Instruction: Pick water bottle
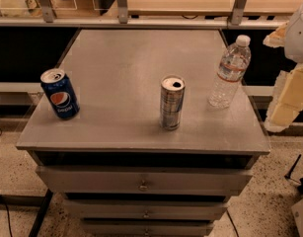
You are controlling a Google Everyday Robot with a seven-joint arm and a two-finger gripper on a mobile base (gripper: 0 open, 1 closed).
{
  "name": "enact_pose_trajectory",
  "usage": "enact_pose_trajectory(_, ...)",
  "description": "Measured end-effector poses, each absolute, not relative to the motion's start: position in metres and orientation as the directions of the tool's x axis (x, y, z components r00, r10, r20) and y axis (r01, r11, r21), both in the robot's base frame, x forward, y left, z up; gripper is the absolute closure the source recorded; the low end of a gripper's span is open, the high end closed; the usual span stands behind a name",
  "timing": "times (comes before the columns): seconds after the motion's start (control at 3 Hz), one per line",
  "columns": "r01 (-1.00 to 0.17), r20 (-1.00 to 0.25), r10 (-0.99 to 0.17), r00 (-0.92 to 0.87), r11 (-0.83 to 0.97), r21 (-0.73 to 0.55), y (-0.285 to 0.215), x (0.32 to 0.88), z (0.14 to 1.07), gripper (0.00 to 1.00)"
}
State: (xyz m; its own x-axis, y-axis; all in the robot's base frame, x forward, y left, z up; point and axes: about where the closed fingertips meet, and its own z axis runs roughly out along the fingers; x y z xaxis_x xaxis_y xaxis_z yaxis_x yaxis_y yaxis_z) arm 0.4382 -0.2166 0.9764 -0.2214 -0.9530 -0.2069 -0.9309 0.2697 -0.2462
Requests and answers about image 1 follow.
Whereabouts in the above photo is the middle grey drawer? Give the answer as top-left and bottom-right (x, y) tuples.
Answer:
(64, 199), (226, 220)

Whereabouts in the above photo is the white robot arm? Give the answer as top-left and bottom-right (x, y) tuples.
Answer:
(263, 3), (303, 132)

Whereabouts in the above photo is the blue Pepsi can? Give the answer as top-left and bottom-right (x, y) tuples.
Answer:
(40, 68), (80, 119)

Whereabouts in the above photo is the bottom grey drawer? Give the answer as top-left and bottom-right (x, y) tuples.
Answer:
(81, 220), (213, 237)

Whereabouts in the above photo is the black antenna device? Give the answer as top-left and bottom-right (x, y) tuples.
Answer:
(284, 154), (303, 195)

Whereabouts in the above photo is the silver Red Bull can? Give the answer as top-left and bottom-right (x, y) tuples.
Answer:
(160, 75), (186, 130)

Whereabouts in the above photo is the clear plastic water bottle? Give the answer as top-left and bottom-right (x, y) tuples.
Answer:
(208, 35), (252, 109)

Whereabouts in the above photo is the grey drawer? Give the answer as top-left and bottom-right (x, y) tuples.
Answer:
(36, 166), (252, 196)
(64, 199), (226, 220)
(81, 220), (213, 237)

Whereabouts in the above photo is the metal railing with posts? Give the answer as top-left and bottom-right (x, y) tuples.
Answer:
(0, 0), (291, 29)

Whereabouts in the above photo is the top grey drawer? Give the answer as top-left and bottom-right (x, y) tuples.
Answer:
(36, 166), (252, 196)

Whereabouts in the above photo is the black cable on floor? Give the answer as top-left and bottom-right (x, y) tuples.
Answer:
(0, 190), (14, 237)

